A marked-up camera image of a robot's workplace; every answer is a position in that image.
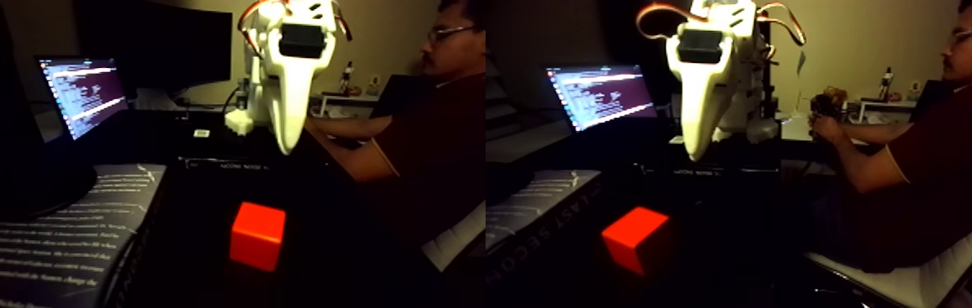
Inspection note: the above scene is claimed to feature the dark leader arm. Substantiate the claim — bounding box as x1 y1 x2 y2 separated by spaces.
810 86 848 130

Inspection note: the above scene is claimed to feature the black book with printed text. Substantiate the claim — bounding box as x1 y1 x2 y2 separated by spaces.
0 163 169 308

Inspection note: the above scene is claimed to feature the person's hand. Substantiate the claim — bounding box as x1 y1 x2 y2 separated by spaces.
810 114 846 147

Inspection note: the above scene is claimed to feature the thin black lettered book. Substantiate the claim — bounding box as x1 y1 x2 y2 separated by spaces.
178 155 302 173

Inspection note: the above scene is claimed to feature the red cube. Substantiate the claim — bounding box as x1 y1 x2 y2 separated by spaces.
229 202 287 273

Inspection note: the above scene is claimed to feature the person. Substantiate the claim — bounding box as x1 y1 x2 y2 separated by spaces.
810 0 972 274

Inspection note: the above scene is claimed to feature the open laptop with lit screen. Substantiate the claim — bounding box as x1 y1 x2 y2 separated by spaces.
36 56 130 143

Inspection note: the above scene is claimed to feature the white office chair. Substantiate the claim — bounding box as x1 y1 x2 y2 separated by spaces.
803 193 972 308

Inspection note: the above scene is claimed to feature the orange servo cable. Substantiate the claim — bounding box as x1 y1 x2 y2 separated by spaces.
236 0 285 55

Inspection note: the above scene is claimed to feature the black computer monitor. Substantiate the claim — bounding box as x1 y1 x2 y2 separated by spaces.
77 0 234 96

